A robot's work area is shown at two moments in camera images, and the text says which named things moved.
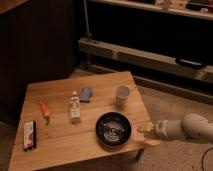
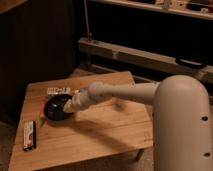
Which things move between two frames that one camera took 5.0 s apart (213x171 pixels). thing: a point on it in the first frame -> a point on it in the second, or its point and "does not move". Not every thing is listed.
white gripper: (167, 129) -> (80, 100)
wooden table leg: (140, 151) does not move
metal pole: (89, 35) does not move
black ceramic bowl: (113, 128) -> (54, 107)
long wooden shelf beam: (145, 58) does not move
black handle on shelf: (191, 62) does not move
